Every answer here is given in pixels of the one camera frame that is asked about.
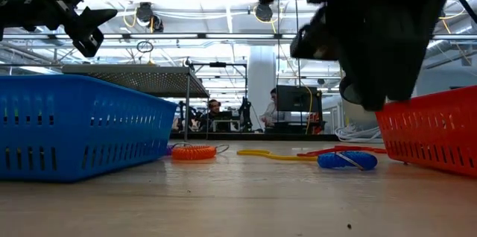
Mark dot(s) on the overhead light bar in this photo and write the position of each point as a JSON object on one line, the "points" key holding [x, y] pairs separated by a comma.
{"points": [[167, 36]]}

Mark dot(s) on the grey perforated metal shelf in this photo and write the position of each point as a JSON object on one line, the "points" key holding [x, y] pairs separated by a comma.
{"points": [[149, 80]]}

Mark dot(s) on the blue plastic basket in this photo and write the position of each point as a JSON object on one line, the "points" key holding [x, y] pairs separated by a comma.
{"points": [[93, 136]]}

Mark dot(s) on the blue coil wristband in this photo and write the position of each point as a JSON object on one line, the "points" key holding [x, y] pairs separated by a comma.
{"points": [[331, 160]]}

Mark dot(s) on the black aluminium table frame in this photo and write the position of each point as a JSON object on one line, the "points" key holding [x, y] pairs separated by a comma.
{"points": [[223, 136]]}

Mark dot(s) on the red plastic basket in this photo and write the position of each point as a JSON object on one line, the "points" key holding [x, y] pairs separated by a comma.
{"points": [[428, 136]]}

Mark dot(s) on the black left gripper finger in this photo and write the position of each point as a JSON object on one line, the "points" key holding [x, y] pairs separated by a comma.
{"points": [[93, 17]]}

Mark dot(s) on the person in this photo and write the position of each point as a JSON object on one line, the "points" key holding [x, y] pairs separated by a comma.
{"points": [[214, 112], [270, 112]]}

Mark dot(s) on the black background robot arm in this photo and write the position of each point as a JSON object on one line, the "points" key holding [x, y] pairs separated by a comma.
{"points": [[244, 112]]}

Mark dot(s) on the red rubber band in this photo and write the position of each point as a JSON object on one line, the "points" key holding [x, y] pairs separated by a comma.
{"points": [[335, 150]]}

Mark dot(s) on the yellow rubber band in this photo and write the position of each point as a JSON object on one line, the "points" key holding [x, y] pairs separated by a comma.
{"points": [[290, 157]]}

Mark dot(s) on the white building column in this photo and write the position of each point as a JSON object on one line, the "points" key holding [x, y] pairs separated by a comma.
{"points": [[261, 73]]}

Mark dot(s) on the black monitor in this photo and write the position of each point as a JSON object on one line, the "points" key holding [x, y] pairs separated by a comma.
{"points": [[298, 99]]}

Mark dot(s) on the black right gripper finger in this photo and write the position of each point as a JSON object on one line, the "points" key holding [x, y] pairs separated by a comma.
{"points": [[372, 95], [404, 89]]}

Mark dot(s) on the orange coil wristband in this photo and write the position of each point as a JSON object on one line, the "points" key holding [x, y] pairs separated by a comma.
{"points": [[194, 153]]}

